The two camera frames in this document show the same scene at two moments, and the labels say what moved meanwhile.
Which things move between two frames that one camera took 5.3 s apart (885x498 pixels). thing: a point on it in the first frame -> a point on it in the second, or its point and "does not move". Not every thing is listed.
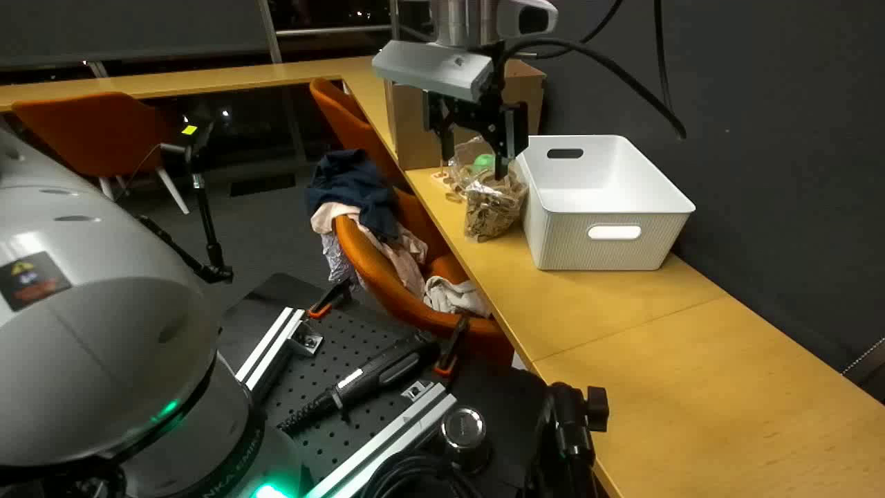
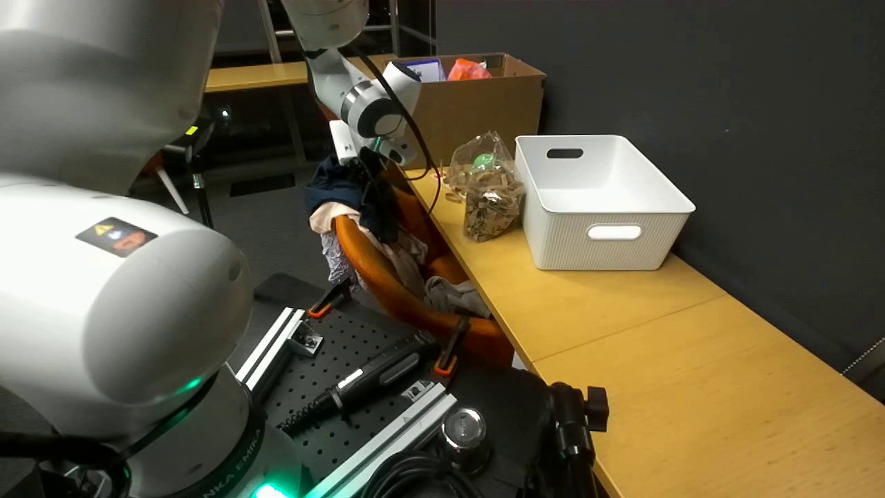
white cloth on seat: [450, 297] does not move
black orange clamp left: [329, 297] does not move
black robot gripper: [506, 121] -> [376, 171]
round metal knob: [462, 426] does not move
